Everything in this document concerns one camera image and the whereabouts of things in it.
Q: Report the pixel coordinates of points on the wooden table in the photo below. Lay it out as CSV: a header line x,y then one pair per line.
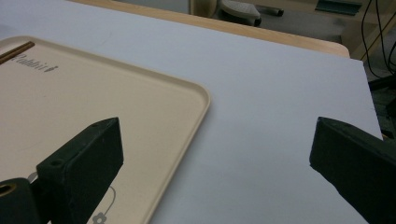
x,y
280,37

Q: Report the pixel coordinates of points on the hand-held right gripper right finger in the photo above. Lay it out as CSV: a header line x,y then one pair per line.
x,y
361,168

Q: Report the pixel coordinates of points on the brown chopstick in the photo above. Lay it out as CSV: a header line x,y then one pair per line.
x,y
17,51

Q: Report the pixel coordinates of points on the grey chair base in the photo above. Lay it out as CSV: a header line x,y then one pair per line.
x,y
241,11

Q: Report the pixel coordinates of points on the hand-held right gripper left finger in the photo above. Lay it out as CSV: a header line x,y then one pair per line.
x,y
81,168

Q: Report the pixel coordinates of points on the beige tray with rabbit print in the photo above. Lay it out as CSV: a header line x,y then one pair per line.
x,y
93,96

